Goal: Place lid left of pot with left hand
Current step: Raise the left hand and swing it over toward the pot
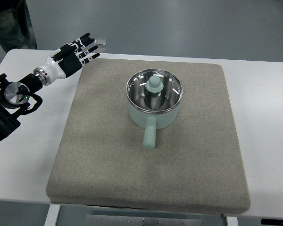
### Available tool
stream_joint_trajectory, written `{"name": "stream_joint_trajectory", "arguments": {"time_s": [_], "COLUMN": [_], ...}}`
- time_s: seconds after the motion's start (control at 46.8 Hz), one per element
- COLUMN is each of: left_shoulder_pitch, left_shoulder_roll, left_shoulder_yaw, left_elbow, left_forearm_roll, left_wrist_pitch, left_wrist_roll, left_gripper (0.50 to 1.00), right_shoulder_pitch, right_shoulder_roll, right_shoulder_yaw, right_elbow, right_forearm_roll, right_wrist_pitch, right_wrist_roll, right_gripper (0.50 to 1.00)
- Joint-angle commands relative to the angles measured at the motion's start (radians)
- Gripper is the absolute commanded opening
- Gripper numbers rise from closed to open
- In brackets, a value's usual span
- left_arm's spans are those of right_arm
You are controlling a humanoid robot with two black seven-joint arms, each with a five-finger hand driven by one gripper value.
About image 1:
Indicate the person in dark trousers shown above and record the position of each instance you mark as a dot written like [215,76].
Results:
[16,30]

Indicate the mint green saucepan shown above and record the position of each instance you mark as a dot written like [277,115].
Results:
[152,122]

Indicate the small clear plastic piece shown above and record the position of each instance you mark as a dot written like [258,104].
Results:
[100,42]

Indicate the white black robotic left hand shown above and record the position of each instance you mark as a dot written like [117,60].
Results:
[67,60]

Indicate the glass lid with green knob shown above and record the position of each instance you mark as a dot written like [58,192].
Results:
[154,91]

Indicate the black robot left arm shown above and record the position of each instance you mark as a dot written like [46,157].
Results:
[16,99]

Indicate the beige fabric mat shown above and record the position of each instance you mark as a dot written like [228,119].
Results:
[195,166]

